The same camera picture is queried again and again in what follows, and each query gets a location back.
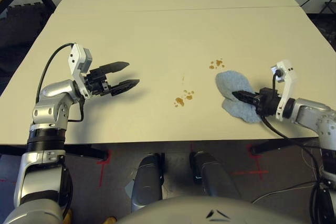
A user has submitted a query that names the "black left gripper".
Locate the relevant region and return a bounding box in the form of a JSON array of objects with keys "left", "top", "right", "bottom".
[{"left": 83, "top": 61, "right": 141, "bottom": 98}]

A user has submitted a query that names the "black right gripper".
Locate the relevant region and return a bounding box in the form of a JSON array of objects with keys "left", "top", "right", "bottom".
[{"left": 232, "top": 87, "right": 280, "bottom": 116}]

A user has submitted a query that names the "light blue terry rag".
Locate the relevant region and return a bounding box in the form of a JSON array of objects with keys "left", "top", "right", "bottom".
[{"left": 215, "top": 70, "right": 264, "bottom": 124}]

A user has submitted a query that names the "small brown liquid spill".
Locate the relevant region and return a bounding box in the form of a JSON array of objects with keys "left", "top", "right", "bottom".
[{"left": 209, "top": 57, "right": 226, "bottom": 70}]

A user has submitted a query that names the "black table foot bar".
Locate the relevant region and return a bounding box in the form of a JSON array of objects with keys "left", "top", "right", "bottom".
[
  {"left": 249, "top": 136, "right": 320, "bottom": 156},
  {"left": 0, "top": 144, "right": 109, "bottom": 161}
]

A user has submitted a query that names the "large brown liquid spill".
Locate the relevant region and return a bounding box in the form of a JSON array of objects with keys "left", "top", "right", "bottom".
[{"left": 173, "top": 90, "right": 195, "bottom": 108}]

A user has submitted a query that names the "red floor tape cross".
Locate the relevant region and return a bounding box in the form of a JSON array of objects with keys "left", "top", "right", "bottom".
[{"left": 232, "top": 144, "right": 270, "bottom": 182}]

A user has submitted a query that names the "grey right robot leg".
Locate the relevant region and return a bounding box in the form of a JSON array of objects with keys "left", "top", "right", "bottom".
[{"left": 189, "top": 151, "right": 241, "bottom": 201}]

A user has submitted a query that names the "grey robot leg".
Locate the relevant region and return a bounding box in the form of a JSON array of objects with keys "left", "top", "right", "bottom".
[
  {"left": 189, "top": 151, "right": 241, "bottom": 201},
  {"left": 130, "top": 152, "right": 166, "bottom": 213}
]

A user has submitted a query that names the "grey left robot leg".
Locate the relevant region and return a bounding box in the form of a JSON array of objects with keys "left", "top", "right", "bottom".
[{"left": 130, "top": 152, "right": 166, "bottom": 213}]

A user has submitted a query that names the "black foam puzzle mat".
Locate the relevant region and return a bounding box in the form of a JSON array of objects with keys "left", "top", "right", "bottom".
[{"left": 0, "top": 2, "right": 55, "bottom": 78}]

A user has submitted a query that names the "grey robot torso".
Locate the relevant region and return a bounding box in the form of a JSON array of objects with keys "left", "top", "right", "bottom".
[{"left": 115, "top": 195, "right": 313, "bottom": 224}]

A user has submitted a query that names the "black metal rack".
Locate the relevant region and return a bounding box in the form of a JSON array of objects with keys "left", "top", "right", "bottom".
[{"left": 319, "top": 0, "right": 336, "bottom": 14}]

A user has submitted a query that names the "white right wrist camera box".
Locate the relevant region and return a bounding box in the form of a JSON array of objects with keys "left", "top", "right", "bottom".
[{"left": 269, "top": 60, "right": 299, "bottom": 122}]

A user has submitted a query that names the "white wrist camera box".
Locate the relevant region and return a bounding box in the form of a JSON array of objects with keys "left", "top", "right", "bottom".
[
  {"left": 67, "top": 42, "right": 94, "bottom": 99},
  {"left": 269, "top": 60, "right": 299, "bottom": 122}
]

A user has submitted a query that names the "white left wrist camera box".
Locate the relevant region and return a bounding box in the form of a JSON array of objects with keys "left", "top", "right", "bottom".
[{"left": 67, "top": 42, "right": 94, "bottom": 99}]

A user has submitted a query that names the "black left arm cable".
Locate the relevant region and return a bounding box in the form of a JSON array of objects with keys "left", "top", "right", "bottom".
[{"left": 35, "top": 42, "right": 86, "bottom": 123}]

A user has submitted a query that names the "thin white wire bundle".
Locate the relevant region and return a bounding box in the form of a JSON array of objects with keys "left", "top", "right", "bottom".
[{"left": 300, "top": 144, "right": 325, "bottom": 180}]

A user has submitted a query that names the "long white floor cable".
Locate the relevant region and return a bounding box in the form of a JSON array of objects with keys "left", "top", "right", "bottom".
[{"left": 251, "top": 180, "right": 320, "bottom": 204}]

